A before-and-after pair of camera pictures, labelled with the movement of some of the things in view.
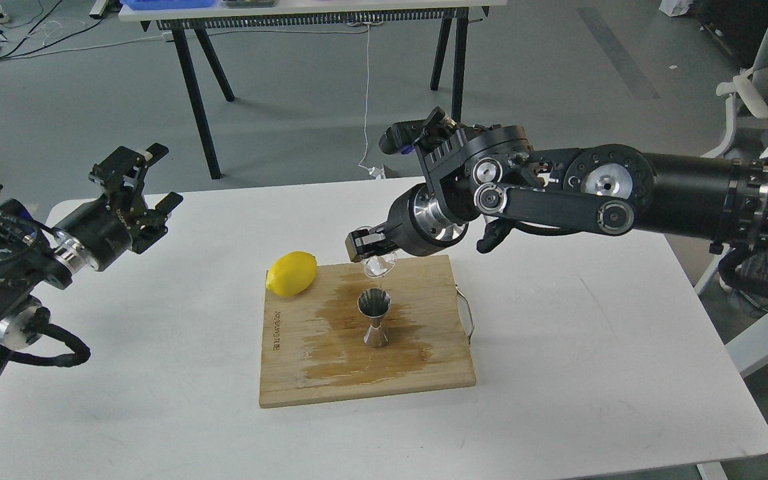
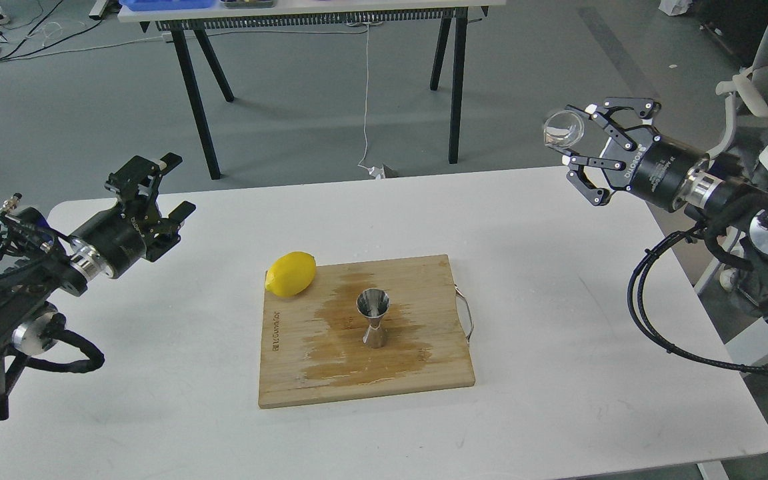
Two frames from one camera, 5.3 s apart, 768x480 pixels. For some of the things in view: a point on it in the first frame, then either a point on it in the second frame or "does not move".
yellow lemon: x=291 y=274 does not move
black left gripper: x=107 y=231 → x=123 y=237
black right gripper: x=418 y=225 → x=656 y=166
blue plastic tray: x=167 y=5 does not move
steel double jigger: x=374 y=303 does not move
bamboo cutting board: x=313 y=344 does not move
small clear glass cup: x=379 y=266 → x=563 y=129
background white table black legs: x=444 y=14 does not move
